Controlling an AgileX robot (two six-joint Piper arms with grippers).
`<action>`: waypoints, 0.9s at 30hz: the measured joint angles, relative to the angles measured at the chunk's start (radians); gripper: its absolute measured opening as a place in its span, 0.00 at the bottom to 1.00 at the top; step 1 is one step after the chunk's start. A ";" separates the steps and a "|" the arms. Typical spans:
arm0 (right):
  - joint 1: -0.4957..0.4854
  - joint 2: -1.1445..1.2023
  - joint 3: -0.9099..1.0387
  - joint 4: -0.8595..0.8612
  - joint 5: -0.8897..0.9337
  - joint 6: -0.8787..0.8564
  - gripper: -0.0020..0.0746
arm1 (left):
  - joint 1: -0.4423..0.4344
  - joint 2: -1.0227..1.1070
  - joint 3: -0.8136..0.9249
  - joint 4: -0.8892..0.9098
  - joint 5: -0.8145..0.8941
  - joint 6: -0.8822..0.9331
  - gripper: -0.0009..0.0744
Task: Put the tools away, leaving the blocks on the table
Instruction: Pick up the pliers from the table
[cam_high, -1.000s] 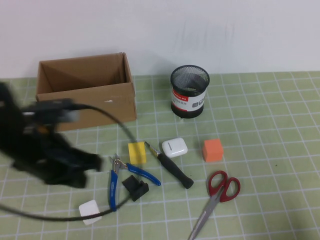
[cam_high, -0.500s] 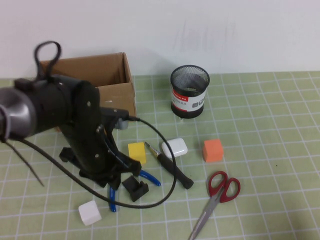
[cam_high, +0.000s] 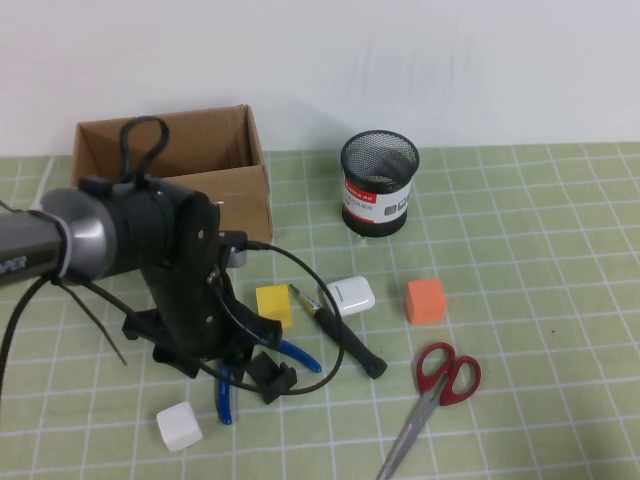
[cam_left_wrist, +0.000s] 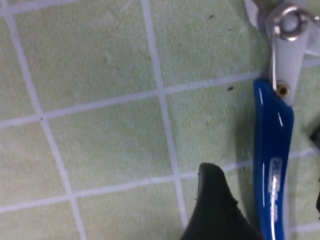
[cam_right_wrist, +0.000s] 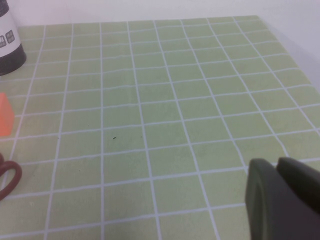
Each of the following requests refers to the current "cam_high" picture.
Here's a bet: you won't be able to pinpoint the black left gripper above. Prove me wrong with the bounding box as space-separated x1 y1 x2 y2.
122 192 284 380

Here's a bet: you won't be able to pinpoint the blue handled pliers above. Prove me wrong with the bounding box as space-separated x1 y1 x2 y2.
213 338 323 425

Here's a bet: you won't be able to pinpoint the black handled screwdriver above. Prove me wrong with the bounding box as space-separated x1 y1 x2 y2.
288 283 389 381

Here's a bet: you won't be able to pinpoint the yellow cube block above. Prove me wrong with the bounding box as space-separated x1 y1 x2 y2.
255 283 295 331

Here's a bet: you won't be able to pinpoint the white cube block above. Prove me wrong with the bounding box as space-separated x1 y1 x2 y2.
155 400 205 453

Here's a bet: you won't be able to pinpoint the thin black zip tie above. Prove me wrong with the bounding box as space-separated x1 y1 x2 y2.
52 277 129 366

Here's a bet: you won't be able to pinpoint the white earbuds case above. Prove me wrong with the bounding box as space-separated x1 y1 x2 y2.
325 275 377 318

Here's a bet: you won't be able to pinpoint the brown cardboard box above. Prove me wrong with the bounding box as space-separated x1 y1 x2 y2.
69 104 275 244

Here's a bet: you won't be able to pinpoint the black mesh pen holder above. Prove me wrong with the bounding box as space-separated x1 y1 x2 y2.
340 130 421 240

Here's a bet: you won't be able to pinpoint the orange cube block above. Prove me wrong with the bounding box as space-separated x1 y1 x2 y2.
404 278 448 325

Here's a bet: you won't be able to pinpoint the green checkered tablecloth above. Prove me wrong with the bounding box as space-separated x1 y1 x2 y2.
0 143 640 480

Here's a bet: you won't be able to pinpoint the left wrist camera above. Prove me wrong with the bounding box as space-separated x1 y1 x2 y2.
219 228 250 270

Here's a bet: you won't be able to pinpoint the black plastic bracket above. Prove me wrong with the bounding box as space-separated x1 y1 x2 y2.
246 351 300 405

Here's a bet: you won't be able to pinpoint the black left camera cable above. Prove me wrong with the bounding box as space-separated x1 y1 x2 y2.
0 239 346 401

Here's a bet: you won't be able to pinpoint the red handled scissors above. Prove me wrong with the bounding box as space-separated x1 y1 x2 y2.
374 341 483 480

